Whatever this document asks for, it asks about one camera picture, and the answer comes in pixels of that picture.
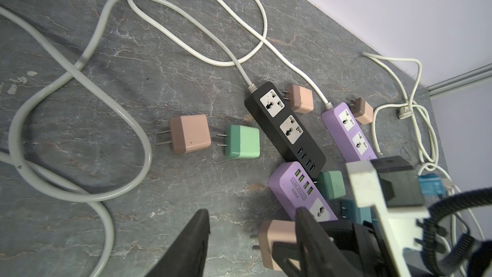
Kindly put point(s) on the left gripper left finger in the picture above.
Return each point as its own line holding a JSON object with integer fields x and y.
{"x": 187, "y": 255}

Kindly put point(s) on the purple power strip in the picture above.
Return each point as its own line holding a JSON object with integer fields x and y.
{"x": 347, "y": 134}
{"x": 294, "y": 188}

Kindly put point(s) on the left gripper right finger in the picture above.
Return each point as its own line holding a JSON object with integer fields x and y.
{"x": 318, "y": 255}

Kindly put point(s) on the purple power strip front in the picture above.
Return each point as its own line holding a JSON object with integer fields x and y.
{"x": 294, "y": 188}

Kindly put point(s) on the white cable teal strip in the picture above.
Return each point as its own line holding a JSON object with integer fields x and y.
{"x": 467, "y": 254}

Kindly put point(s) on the green plug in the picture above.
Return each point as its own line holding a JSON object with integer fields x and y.
{"x": 331, "y": 184}
{"x": 241, "y": 142}

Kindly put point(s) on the black power strip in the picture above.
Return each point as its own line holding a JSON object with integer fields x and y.
{"x": 284, "y": 129}

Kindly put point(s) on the pink plug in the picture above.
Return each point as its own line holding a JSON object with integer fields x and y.
{"x": 362, "y": 111}
{"x": 189, "y": 133}

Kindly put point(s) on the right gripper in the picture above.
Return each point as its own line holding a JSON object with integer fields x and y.
{"x": 363, "y": 245}

